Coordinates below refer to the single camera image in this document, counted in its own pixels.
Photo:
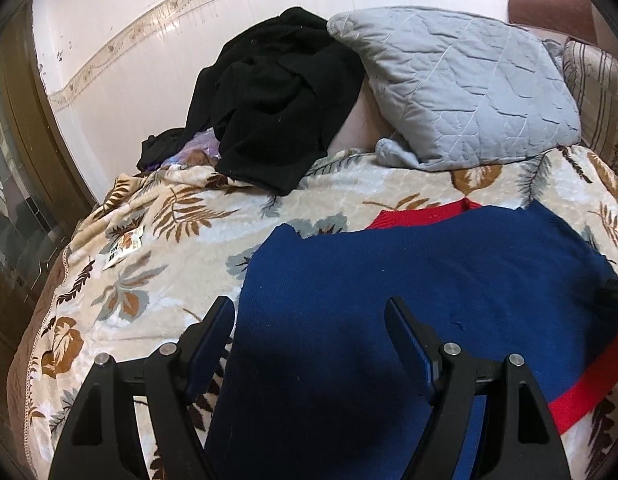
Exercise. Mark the wooden door with glass panel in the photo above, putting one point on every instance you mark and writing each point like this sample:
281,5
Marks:
24,160

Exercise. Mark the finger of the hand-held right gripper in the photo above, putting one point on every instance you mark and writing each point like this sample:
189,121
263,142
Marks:
616,292

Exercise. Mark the black garment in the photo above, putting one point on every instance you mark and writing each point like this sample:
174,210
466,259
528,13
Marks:
274,100

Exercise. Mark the purple cloth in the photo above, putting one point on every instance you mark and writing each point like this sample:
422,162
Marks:
201,147

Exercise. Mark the white blanket label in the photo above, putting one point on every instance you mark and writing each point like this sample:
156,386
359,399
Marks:
123,249

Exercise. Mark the small dark cloth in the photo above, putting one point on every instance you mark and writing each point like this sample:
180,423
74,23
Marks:
161,150

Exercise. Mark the striped floral sofa back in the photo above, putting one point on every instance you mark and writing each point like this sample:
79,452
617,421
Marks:
599,105

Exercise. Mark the red and blue knit sweater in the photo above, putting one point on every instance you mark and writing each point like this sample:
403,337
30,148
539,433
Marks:
364,285

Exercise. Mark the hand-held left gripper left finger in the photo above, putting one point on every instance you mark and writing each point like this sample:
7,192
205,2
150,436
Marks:
214,340

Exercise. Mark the grey quilted pillow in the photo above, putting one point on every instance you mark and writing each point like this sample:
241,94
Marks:
464,85

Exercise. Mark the leaf print blanket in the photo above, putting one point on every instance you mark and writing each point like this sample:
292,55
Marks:
189,240

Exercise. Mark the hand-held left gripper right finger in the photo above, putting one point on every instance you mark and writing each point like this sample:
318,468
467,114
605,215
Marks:
414,345

